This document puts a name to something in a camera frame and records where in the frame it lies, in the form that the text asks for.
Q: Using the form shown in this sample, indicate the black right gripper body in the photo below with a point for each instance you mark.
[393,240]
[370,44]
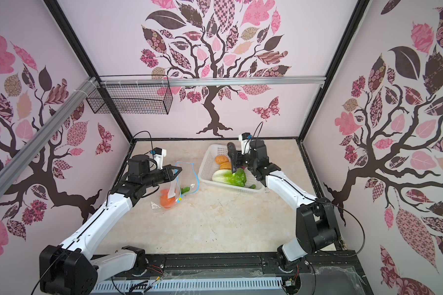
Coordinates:
[253,166]

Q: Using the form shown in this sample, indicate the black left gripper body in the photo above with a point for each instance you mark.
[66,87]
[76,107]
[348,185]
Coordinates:
[153,178]

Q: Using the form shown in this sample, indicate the clear blue-zipper zip bag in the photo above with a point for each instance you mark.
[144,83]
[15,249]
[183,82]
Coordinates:
[188,178]

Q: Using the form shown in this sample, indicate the orange toy pumpkin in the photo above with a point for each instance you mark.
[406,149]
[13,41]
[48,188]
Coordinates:
[165,201]

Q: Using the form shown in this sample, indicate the dark toy eggplant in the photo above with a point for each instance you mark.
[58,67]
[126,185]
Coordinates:
[232,154]

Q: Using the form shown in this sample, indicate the orange toy carrot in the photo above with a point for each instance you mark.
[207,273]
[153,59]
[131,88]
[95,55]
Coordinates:
[178,192]

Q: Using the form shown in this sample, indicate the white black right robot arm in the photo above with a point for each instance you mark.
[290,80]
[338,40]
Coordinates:
[316,226]

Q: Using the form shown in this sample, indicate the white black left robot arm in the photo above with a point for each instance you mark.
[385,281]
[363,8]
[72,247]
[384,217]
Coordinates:
[70,268]

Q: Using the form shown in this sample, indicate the yellow toy potato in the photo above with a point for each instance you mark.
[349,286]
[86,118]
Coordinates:
[225,166]

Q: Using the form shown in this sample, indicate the green toy cabbage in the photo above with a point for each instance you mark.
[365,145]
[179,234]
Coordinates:
[226,176]

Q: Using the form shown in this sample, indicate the tan wrinkled toy bun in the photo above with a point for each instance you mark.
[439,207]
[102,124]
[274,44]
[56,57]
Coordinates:
[221,159]

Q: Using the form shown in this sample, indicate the white perforated plastic basket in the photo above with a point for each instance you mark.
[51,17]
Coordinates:
[216,170]

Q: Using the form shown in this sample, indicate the black base platform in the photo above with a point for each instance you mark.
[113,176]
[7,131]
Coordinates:
[323,273]

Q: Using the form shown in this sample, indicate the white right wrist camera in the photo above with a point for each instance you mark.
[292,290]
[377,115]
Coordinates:
[245,139]

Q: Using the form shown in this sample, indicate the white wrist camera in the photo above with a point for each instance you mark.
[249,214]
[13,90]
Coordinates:
[158,155]
[245,139]

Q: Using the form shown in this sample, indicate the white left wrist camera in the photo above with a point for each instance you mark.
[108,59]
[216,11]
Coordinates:
[158,155]

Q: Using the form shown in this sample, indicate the black wire mesh basket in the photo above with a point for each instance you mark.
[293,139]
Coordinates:
[132,94]

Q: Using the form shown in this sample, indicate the aluminium rail back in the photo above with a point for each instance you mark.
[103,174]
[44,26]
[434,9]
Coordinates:
[231,81]

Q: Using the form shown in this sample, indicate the aluminium rail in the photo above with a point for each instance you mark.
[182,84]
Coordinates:
[25,156]
[231,81]

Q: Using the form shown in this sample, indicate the white slotted cable duct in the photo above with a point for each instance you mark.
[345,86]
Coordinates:
[261,285]

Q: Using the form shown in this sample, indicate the aluminium rail left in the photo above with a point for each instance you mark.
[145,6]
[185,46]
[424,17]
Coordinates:
[25,156]

